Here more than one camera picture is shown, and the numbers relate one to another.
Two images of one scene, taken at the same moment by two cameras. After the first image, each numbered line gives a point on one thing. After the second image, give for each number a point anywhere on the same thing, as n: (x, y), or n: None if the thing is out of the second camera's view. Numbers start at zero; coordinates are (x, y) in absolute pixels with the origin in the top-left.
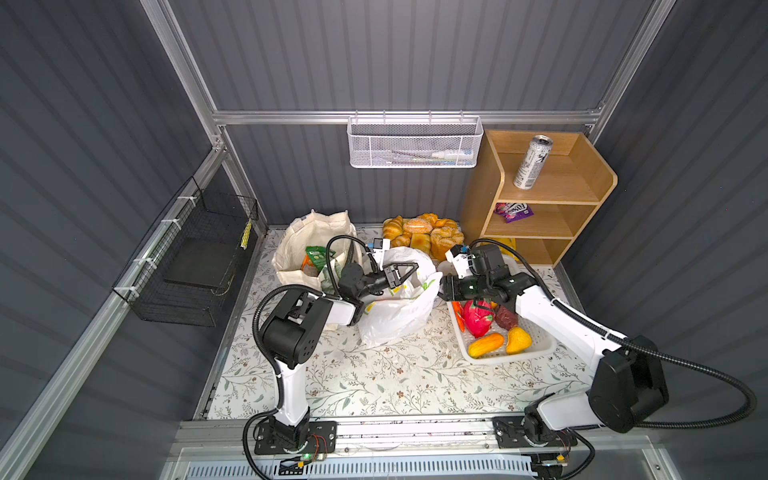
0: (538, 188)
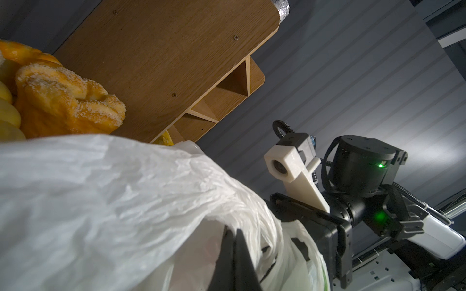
0: (175, 64)
